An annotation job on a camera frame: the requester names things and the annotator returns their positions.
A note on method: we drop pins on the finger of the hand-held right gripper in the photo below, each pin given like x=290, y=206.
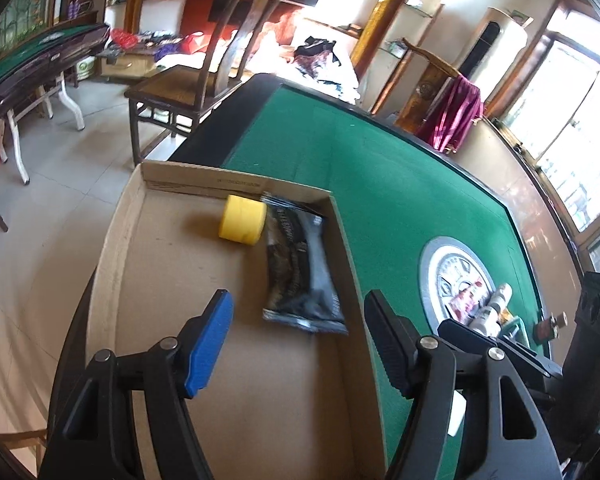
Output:
x=467, y=334

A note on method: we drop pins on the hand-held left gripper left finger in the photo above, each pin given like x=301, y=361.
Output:
x=210, y=345

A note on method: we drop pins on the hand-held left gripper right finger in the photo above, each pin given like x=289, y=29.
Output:
x=387, y=345

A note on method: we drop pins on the white bottle with red label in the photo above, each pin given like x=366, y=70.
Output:
x=486, y=320

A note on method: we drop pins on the red and white printed packet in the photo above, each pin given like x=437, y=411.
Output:
x=465, y=300

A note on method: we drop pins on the cardboard box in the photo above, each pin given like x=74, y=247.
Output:
x=205, y=270

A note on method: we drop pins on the dark red canister with spool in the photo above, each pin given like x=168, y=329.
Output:
x=545, y=331

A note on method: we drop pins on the round silver table control panel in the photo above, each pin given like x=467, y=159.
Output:
x=442, y=270

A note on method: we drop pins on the black packet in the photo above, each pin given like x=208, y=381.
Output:
x=300, y=270

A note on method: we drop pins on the yellow tape roll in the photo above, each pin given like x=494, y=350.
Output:
x=240, y=217

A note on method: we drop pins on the green felt mahjong table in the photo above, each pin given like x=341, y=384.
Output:
x=380, y=160

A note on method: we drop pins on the maroon cloth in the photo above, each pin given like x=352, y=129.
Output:
x=452, y=110

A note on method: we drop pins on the window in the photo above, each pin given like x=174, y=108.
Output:
x=570, y=110

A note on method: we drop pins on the wooden armchair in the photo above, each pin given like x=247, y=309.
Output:
x=165, y=92
x=430, y=85

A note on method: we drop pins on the white cloth pile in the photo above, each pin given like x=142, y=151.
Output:
x=280, y=65

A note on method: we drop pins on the low wooden drawer cabinet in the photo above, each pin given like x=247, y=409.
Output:
x=130, y=66

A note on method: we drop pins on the white standing air conditioner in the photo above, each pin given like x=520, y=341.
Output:
x=505, y=45

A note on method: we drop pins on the white bucket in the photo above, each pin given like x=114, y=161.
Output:
x=85, y=69

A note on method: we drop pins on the dark clothes pile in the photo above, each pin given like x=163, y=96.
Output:
x=312, y=50

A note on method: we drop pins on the red plastic bag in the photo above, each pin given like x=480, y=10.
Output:
x=122, y=38

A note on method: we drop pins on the dark brown mahjong table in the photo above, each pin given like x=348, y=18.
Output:
x=40, y=45

